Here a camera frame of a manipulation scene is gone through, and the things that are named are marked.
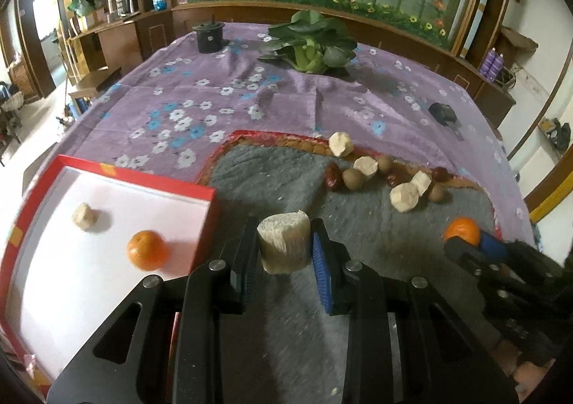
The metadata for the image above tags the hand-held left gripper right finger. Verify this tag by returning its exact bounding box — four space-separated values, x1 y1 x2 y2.
311 218 529 404

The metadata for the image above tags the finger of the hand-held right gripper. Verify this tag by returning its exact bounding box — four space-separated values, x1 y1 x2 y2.
444 236 493 280
478 232 515 262

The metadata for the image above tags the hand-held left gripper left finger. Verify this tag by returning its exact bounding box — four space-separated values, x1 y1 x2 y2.
47 217 260 404

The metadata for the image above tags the orange tangerine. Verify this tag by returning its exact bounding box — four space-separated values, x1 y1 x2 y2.
126 230 170 271
444 217 481 248

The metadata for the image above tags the pale sugarcane piece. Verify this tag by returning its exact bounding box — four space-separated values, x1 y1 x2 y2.
389 182 420 213
72 203 99 232
329 132 355 158
257 209 311 275
353 156 379 181
410 170 433 197

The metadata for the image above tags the red box with white interior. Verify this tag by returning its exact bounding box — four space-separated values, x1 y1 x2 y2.
0 155 221 392

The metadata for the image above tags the grey mat with red border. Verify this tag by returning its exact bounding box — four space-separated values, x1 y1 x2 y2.
199 130 506 404

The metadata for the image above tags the black belt buckle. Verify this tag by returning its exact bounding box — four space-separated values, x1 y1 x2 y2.
428 102 462 132

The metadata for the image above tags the purple floral tablecloth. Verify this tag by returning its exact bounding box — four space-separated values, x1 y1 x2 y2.
63 21 538 248

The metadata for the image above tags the black cylindrical holder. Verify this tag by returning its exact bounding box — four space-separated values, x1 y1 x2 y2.
192 20 226 54

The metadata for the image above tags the green bok choy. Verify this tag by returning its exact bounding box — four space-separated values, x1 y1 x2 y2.
257 10 359 76

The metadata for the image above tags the wooden stool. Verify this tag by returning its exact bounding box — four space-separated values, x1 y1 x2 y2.
67 66 122 103

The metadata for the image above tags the wooden side cabinet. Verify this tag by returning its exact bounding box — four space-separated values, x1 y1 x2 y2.
67 8 175 74

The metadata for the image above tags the green plastic bag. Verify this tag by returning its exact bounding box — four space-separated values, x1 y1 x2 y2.
67 0 96 19

